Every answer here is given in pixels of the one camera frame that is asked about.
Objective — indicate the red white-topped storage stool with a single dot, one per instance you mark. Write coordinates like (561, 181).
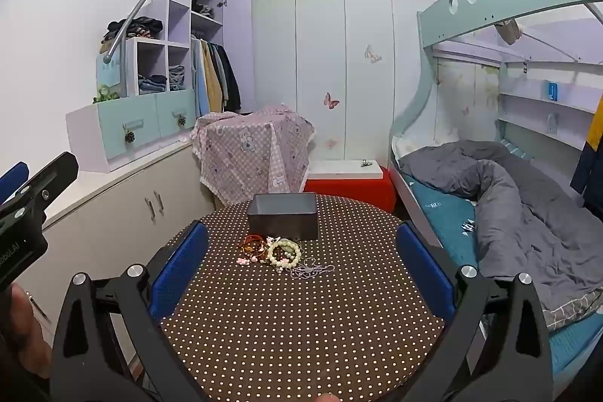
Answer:
(348, 192)

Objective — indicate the grey hanging pouch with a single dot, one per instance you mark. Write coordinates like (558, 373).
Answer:
(509, 32)

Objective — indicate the person's left hand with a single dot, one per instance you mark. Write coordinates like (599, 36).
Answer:
(28, 331)

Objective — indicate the dark grey box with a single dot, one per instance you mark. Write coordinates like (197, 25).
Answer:
(282, 223)

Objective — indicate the brown polka-dot tablecloth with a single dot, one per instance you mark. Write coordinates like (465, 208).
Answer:
(301, 336)

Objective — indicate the navy yellow jacket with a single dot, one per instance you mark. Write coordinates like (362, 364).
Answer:
(589, 166)

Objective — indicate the small metal clip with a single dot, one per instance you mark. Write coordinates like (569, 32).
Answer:
(366, 163)

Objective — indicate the teal bed sheet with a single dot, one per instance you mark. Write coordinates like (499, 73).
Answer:
(443, 213)

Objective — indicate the dark hanging garments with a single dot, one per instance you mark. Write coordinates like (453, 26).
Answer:
(231, 81)

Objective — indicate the teal drawer cabinet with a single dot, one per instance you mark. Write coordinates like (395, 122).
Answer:
(117, 124)

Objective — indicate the faint pink butterfly sticker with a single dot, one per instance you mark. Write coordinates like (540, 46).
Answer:
(331, 143)

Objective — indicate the grey duvet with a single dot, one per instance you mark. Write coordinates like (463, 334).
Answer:
(518, 213)

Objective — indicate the pale butterfly sticker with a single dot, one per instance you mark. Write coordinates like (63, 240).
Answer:
(373, 54)

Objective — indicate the small blue object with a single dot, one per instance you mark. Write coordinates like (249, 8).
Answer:
(552, 91)

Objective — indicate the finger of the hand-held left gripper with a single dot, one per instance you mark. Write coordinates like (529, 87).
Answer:
(12, 180)
(52, 178)

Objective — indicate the yellow hanging garment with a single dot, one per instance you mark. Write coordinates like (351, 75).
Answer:
(214, 81)

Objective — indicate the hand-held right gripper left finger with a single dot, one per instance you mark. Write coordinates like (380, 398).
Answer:
(181, 275)

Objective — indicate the white wardrobe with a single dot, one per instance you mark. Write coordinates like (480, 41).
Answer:
(320, 53)

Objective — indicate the pile of dark clothes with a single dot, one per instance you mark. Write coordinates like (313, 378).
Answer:
(136, 27)

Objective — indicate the cream low cabinet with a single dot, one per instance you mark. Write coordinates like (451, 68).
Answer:
(108, 204)

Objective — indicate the light blue hanging garment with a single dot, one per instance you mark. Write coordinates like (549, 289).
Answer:
(201, 86)

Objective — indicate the purple stair shelf cabinet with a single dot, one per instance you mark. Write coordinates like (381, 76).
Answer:
(235, 30)

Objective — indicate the dark clothes on shelf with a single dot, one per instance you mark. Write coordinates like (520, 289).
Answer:
(202, 9)

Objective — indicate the pink printed cloth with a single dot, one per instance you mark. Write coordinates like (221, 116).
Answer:
(249, 147)

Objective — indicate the pinecone drawer knob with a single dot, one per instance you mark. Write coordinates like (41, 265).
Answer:
(129, 137)
(182, 120)

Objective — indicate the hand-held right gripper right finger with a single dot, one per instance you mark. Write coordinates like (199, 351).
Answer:
(424, 270)

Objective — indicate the folded jeans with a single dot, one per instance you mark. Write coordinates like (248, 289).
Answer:
(151, 84)
(178, 78)

